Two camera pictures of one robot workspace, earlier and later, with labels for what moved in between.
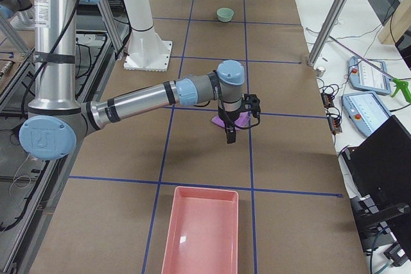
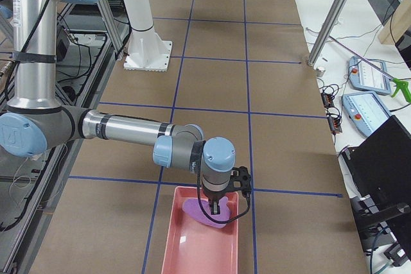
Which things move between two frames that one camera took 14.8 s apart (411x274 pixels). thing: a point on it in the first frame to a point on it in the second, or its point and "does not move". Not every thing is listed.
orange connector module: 327,99 does not move
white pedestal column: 149,49 does not move
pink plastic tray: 202,232 does not move
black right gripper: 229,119 to 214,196
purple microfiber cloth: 242,120 to 194,207
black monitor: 379,165 does not move
